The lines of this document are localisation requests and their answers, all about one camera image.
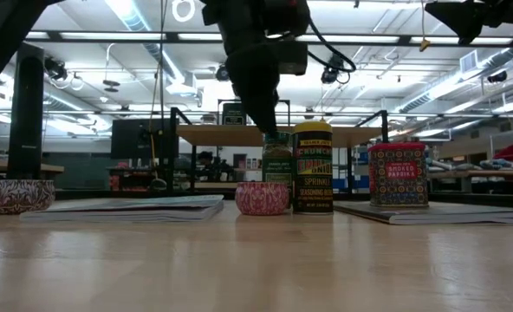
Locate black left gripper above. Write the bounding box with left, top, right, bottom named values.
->
left=202, top=0, right=312, bottom=134

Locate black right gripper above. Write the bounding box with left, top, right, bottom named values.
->
left=425, top=0, right=513, bottom=45

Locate dark green spice tin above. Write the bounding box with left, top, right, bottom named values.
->
left=220, top=101, right=248, bottom=127

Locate green lidded herb jar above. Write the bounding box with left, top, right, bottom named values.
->
left=262, top=131, right=295, bottom=208

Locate yellow-lid seasoning jar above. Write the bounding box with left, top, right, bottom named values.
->
left=291, top=120, right=334, bottom=215

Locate red smoked paprika tin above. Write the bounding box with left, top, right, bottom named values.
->
left=367, top=141, right=430, bottom=209

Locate wooden shelf riser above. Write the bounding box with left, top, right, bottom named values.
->
left=168, top=99, right=390, bottom=195

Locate ceiling air vent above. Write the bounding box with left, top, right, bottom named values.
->
left=458, top=49, right=479, bottom=75

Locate black ceiling-mounted device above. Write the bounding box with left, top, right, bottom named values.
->
left=43, top=58, right=69, bottom=82
left=486, top=69, right=509, bottom=84

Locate person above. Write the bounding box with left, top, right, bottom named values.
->
left=195, top=150, right=234, bottom=182

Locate centre pink patterned bowl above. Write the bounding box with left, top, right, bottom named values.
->
left=234, top=181, right=290, bottom=217

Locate black monitor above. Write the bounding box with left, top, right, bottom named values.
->
left=110, top=119, right=180, bottom=160

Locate wooden workbench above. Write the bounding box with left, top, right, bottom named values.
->
left=427, top=169, right=513, bottom=194
left=0, top=156, right=66, bottom=175

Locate Yellowstone book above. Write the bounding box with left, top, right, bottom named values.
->
left=18, top=193, right=225, bottom=224

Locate Acadia book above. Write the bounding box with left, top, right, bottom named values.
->
left=332, top=198, right=513, bottom=226

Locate black column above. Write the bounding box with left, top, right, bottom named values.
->
left=6, top=40, right=46, bottom=181

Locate black dome camera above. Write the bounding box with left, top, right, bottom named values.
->
left=320, top=54, right=357, bottom=86
left=215, top=63, right=232, bottom=82

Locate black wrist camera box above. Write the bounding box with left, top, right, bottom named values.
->
left=277, top=40, right=308, bottom=75

